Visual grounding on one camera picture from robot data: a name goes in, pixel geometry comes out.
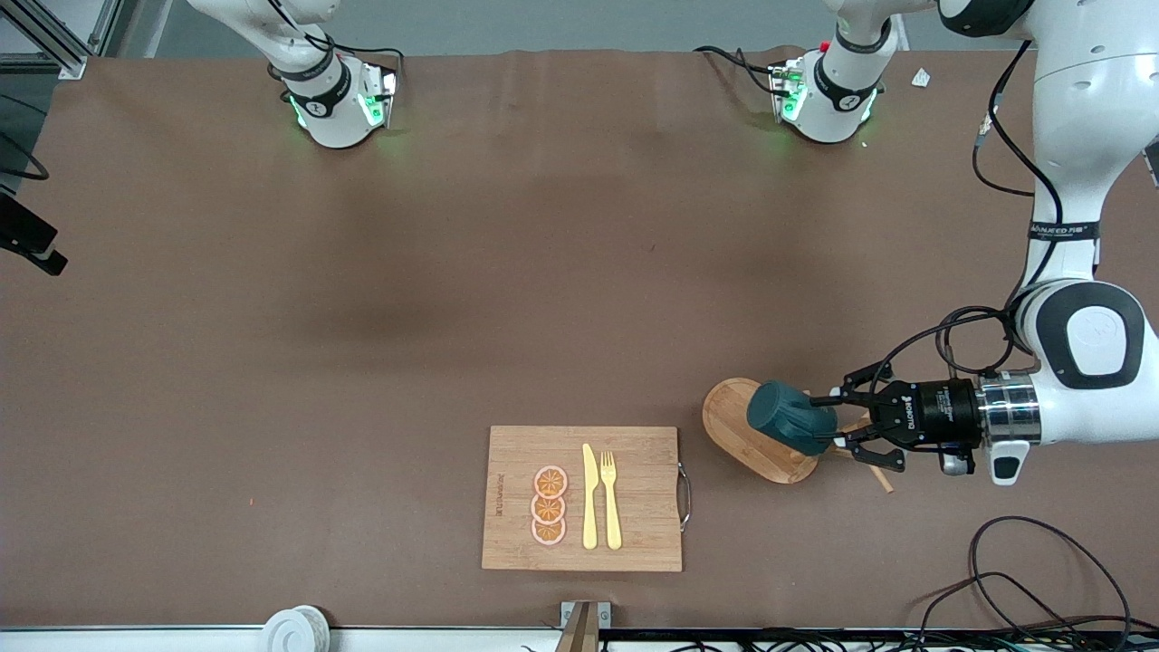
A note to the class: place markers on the aluminium frame profile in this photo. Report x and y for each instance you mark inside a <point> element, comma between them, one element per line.
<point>63,45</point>

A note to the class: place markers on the toy orange slice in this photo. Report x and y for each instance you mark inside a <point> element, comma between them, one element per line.
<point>550,481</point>

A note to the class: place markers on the silver left arm base box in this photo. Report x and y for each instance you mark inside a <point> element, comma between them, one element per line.
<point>786,91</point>

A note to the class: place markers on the yellow plastic fork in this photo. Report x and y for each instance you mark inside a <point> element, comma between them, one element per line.
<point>612,507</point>

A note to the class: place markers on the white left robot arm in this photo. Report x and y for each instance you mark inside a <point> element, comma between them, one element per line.
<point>1077,362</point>

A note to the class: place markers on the white paper scrap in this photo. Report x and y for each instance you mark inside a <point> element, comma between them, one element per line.
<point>921,78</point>

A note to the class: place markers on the silver right arm base box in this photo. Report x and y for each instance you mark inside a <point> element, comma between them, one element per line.
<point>380,95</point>

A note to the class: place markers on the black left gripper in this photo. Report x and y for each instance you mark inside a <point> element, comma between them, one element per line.
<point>937,413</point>

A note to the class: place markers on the yellow plastic knife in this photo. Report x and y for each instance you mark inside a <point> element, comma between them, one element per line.
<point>589,498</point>

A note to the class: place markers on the white tape roll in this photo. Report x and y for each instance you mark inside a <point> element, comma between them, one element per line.
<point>294,629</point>

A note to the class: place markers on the dark teal cup yellow inside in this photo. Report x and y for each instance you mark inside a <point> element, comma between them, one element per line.
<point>788,418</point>

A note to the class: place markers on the wooden cup rack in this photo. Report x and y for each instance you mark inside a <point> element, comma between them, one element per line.
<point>733,421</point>

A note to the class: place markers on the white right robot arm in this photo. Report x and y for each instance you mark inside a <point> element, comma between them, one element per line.
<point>330,100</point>

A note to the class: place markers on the bamboo cutting board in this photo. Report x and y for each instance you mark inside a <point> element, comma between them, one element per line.
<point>643,507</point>

